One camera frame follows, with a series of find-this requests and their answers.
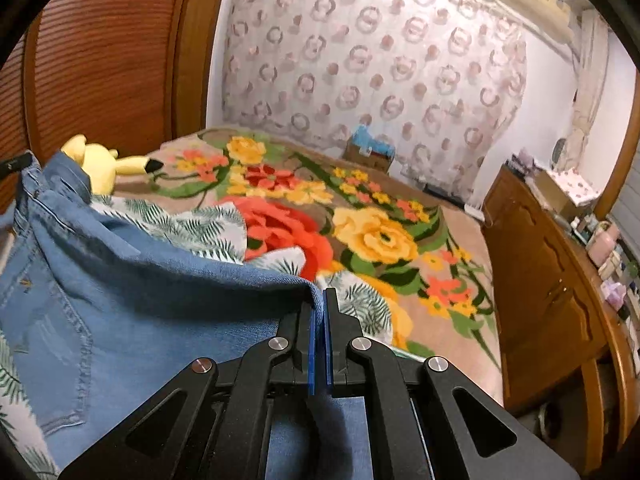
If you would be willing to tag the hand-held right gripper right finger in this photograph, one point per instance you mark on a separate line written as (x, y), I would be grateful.
(330, 341)

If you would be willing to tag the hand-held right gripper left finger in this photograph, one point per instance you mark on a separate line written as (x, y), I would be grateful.
(312, 346)

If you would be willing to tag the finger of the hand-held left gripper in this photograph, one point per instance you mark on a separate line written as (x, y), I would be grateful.
(17, 163)

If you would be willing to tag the blue denim pants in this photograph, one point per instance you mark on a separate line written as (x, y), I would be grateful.
(150, 300)

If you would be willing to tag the yellow plush toy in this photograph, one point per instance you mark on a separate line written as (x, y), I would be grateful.
(95, 157)

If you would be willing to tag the floral blanket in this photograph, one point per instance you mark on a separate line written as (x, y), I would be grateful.
(390, 240)

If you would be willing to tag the wooden louvered wardrobe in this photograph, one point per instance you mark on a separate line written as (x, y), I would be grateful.
(100, 60)

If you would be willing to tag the palm leaf print cloth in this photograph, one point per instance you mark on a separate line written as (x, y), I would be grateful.
(200, 230)

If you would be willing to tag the cardboard box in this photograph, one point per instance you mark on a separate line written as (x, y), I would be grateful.
(365, 160)

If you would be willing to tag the blue packet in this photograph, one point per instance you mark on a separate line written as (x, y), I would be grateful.
(370, 137)

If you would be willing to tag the wooden desk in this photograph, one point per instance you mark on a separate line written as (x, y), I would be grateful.
(540, 285)

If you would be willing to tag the circle patterned curtain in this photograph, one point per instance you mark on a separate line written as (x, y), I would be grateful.
(350, 60)

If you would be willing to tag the white floral box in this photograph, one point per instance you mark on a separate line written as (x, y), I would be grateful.
(575, 187)

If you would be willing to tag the pink jar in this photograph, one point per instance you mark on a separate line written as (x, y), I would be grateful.
(602, 242)

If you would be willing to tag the window blind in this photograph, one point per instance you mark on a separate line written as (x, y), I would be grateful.
(627, 205)

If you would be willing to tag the white side curtain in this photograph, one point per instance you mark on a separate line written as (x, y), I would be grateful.
(587, 85)

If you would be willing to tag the wooden window frame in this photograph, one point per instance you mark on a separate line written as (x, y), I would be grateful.
(622, 140)

